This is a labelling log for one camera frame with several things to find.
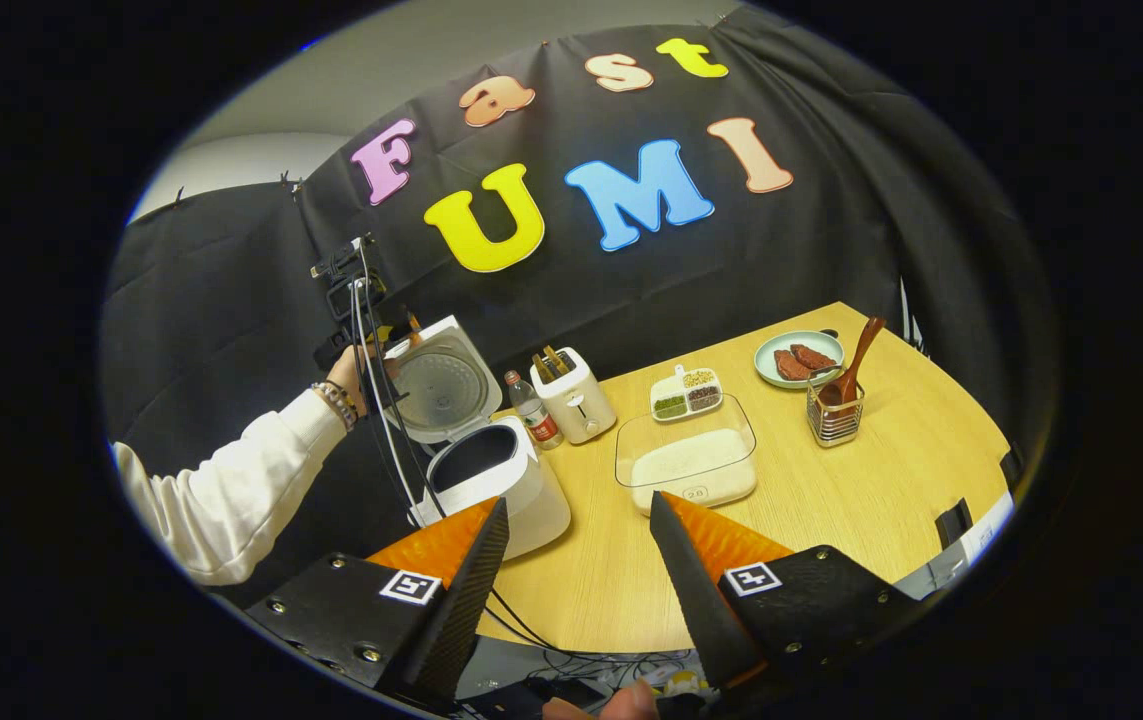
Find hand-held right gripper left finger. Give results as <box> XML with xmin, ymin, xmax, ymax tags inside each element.
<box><xmin>246</xmin><ymin>497</ymin><xmax>510</xmax><ymax>706</ymax></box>

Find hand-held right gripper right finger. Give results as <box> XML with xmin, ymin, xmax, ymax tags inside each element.
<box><xmin>649</xmin><ymin>490</ymin><xmax>922</xmax><ymax>691</ymax></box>

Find white rice cooker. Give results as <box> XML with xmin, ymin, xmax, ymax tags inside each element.
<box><xmin>383</xmin><ymin>315</ymin><xmax>573</xmax><ymax>562</ymax></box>

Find glass dish of white rice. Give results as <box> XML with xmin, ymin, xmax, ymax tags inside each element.
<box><xmin>614</xmin><ymin>392</ymin><xmax>760</xmax><ymax>518</ymax></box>

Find metal wire chopstick holder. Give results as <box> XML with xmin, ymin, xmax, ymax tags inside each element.
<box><xmin>806</xmin><ymin>370</ymin><xmax>867</xmax><ymax>449</ymax></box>

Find brown wooden spoon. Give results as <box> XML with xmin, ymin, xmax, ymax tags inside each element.
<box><xmin>817</xmin><ymin>316</ymin><xmax>888</xmax><ymax>409</ymax></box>

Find clear plastic bottle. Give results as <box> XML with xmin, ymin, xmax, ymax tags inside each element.
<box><xmin>504</xmin><ymin>370</ymin><xmax>565</xmax><ymax>452</ymax></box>

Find white toaster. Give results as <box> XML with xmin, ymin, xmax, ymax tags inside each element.
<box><xmin>529</xmin><ymin>347</ymin><xmax>619</xmax><ymax>446</ymax></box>

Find white divided dish with beans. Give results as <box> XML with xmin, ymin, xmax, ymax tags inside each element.
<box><xmin>649</xmin><ymin>364</ymin><xmax>725</xmax><ymax>424</ymax></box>

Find pale green plate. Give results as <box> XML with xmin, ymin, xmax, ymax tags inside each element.
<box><xmin>753</xmin><ymin>330</ymin><xmax>846</xmax><ymax>390</ymax></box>

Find white paper sheet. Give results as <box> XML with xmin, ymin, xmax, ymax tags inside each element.
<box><xmin>921</xmin><ymin>490</ymin><xmax>1018</xmax><ymax>602</ymax></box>

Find black backdrop cloth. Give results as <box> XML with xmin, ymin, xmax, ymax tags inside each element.
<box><xmin>99</xmin><ymin>5</ymin><xmax>1057</xmax><ymax>601</ymax></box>

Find white metal stand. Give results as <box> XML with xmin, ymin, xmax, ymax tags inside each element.
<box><xmin>897</xmin><ymin>278</ymin><xmax>925</xmax><ymax>353</ymax></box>

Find white cable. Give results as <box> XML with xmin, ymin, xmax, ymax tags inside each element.
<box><xmin>349</xmin><ymin>278</ymin><xmax>429</xmax><ymax>523</ymax></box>

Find beaded bracelet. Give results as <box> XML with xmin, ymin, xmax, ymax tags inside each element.
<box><xmin>311</xmin><ymin>379</ymin><xmax>361</xmax><ymax>432</ymax></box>

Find black cable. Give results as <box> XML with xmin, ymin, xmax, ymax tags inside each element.
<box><xmin>357</xmin><ymin>238</ymin><xmax>557</xmax><ymax>653</ymax></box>

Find tangle of cables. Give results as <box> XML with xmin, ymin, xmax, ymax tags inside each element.
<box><xmin>451</xmin><ymin>640</ymin><xmax>704</xmax><ymax>713</ymax></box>

